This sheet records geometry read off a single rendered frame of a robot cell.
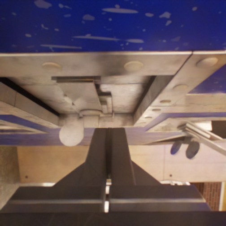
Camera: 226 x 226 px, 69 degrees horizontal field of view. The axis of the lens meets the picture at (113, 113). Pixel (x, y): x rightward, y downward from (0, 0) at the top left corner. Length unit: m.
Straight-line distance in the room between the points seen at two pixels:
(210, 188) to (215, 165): 2.93
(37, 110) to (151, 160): 1.33
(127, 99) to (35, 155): 1.41
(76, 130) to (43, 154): 1.34
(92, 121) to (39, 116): 0.05
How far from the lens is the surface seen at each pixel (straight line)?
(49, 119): 0.19
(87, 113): 0.16
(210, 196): 4.70
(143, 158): 1.43
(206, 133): 0.24
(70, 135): 0.17
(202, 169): 1.63
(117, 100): 0.16
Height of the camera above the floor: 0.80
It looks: level
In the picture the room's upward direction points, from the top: 89 degrees clockwise
